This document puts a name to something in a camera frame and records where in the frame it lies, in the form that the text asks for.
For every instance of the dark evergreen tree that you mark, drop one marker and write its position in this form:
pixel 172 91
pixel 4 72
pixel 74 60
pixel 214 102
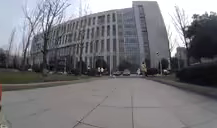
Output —
pixel 204 36

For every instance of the distant building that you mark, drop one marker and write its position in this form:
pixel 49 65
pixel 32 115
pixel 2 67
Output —
pixel 181 56

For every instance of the row of dark bushes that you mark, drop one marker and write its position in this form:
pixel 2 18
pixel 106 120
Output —
pixel 79 68

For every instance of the dark trimmed hedge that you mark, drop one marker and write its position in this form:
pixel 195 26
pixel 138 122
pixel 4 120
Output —
pixel 199 74

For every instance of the grass lawn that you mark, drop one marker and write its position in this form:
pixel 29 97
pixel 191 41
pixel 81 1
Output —
pixel 19 77

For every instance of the grey kerb strip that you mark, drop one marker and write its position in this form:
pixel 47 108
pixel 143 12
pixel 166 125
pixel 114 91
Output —
pixel 36 85

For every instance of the street lamp pole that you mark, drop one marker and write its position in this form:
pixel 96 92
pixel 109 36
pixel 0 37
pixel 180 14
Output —
pixel 160 63

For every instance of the tall bare tree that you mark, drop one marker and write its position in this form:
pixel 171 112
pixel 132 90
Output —
pixel 46 40

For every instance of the grey concrete slab road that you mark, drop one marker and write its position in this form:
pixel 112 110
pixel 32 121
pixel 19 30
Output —
pixel 129 100

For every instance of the car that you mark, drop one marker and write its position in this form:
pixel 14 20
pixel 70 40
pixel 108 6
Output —
pixel 126 72
pixel 117 72

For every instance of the large grey glass building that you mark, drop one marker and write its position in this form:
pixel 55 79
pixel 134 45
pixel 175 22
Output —
pixel 122 36

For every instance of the person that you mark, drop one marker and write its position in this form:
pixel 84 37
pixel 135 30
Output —
pixel 143 68

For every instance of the thin bare tree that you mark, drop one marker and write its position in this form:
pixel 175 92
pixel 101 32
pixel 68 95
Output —
pixel 181 30

